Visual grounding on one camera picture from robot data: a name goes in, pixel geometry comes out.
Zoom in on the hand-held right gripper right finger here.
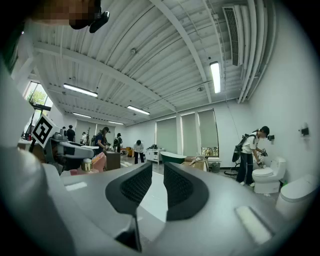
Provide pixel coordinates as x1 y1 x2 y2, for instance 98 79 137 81
137 161 286 256

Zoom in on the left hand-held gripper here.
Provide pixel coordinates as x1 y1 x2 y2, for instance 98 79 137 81
31 113 100 174

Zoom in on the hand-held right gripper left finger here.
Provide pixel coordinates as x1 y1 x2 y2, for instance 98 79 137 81
59 161 154 239

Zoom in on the green bathtub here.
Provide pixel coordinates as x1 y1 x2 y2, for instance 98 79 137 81
159 151 187 165

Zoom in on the orange-pink towel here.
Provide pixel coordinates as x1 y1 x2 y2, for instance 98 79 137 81
69 151 108 176

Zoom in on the cardboard box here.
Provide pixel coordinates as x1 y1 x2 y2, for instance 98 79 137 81
181 156 210 172

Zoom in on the dark brown cabinet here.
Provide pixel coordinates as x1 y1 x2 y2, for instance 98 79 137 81
104 150 122 171

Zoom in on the white cabinet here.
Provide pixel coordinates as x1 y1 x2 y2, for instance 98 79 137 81
145 147 166 165

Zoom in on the grey window blind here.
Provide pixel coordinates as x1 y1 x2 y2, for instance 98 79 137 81
180 112 198 157
155 117 178 162
197 108 220 148

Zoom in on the black backpack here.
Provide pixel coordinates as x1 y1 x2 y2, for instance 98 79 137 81
231 134 251 163

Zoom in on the window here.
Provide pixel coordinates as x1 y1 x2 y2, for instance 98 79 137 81
24 81 54 111

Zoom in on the white toilet with tank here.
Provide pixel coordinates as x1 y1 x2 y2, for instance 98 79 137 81
251 156 287 195

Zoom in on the white tankless toilet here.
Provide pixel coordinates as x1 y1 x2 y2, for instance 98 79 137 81
274 174 319 220

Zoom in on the white ceiling air conditioner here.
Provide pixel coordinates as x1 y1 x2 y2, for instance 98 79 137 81
221 4 245 67

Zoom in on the black head-mounted camera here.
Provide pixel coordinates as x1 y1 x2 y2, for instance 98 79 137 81
88 6 111 34

